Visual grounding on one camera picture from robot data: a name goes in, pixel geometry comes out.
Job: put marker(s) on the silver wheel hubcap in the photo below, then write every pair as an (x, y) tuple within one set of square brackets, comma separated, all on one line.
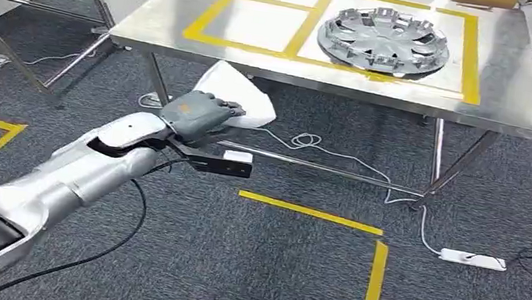
[(385, 41)]

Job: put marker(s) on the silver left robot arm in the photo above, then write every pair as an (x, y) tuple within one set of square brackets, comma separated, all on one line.
[(58, 182)]

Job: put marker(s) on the white power strip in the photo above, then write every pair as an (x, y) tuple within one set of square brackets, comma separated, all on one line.
[(472, 259)]

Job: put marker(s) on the yellow floor tape strip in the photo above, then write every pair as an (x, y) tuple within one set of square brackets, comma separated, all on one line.
[(375, 278), (309, 212)]

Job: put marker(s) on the steel work table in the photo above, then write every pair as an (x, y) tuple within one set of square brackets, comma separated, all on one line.
[(157, 35)]

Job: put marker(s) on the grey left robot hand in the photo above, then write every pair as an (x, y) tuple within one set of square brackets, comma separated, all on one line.
[(196, 113)]

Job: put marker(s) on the white curved plastic part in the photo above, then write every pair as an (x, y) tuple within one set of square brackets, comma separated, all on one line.
[(243, 91)]

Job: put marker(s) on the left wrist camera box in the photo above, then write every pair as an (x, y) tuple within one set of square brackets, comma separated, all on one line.
[(222, 164)]

